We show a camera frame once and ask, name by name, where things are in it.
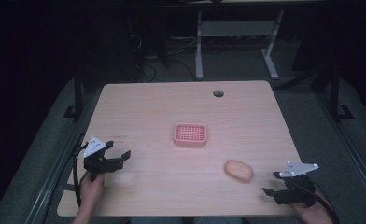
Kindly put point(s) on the person's left hand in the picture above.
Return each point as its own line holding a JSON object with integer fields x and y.
{"x": 91, "y": 190}

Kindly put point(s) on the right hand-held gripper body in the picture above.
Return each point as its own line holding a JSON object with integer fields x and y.
{"x": 296, "y": 185}

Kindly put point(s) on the person's right hand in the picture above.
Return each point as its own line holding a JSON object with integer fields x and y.
{"x": 315, "y": 214}

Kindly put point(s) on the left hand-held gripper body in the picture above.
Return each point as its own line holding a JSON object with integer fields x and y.
{"x": 101, "y": 164}

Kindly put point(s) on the white metal desk frame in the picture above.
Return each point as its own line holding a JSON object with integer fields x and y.
{"x": 237, "y": 28}

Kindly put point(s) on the black metal stand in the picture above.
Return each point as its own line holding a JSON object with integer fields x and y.
{"x": 77, "y": 96}
{"x": 335, "y": 96}

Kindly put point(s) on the pink soap dish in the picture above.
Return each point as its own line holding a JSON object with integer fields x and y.
{"x": 190, "y": 135}

